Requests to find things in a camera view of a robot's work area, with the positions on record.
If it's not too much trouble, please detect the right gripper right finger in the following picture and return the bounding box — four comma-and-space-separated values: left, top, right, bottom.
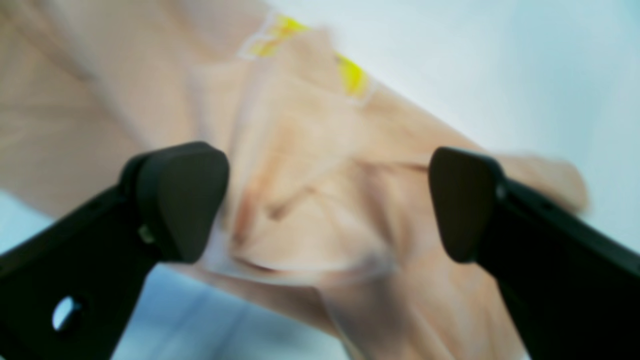
429, 146, 640, 360

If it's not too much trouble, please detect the peach pink T-shirt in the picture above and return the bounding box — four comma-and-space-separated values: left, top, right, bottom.
0, 0, 590, 360

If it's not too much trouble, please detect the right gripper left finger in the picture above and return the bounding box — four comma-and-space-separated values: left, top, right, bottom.
0, 142, 230, 360

